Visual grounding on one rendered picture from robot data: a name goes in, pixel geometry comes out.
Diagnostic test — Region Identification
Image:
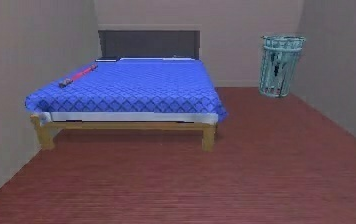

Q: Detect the blue quilted wooden bed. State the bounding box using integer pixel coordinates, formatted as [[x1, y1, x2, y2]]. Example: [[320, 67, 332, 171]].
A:
[[24, 29, 228, 153]]

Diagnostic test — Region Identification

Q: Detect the teal wire bin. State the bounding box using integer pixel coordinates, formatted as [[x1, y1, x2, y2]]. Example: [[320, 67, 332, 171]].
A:
[[258, 34, 307, 99]]

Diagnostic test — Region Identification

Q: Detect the red baseball bat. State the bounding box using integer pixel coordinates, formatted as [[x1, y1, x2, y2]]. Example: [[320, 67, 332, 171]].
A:
[[58, 63, 99, 89]]

